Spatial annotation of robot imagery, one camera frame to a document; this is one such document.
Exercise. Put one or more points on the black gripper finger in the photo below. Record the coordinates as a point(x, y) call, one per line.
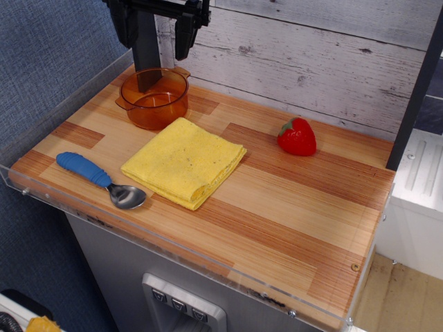
point(185, 28)
point(125, 20)

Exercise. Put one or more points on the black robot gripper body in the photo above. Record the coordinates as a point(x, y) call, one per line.
point(200, 10)

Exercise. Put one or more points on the red plastic strawberry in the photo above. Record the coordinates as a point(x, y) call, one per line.
point(297, 137)

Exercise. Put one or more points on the amber transparent plastic pot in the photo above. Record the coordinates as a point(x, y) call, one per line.
point(154, 98)

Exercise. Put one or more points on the folded yellow cloth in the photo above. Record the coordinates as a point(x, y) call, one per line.
point(184, 163)

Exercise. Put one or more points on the clear acrylic table guard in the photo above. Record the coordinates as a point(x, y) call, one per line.
point(298, 231)

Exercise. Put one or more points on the silver cabinet with buttons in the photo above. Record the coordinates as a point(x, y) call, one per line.
point(147, 291)

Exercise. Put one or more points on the white grooved side unit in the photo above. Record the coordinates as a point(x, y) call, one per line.
point(410, 232)

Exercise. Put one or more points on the yellow object bottom left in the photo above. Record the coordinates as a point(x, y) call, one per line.
point(42, 324)

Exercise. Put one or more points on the dark grey left post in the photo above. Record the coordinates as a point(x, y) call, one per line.
point(146, 52)

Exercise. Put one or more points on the blue handled metal spoon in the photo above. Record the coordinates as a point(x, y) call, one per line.
point(124, 197)

